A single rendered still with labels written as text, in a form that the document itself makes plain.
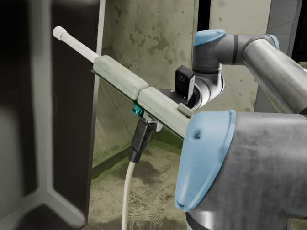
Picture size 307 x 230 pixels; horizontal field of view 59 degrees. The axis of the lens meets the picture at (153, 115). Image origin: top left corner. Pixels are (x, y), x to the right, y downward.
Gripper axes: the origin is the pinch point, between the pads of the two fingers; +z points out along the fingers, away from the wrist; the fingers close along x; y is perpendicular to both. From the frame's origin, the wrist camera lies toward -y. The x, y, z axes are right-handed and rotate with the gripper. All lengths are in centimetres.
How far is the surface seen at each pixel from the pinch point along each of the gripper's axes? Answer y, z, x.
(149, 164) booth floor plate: 163, -142, 53
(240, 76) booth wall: 50, -184, 25
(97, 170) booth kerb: 166, -96, 80
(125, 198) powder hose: 28.8, 0.6, -3.4
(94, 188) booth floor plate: 168, -82, 67
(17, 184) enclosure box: 94, -6, 61
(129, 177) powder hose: 22.4, -0.5, -1.5
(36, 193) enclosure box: 108, -16, 59
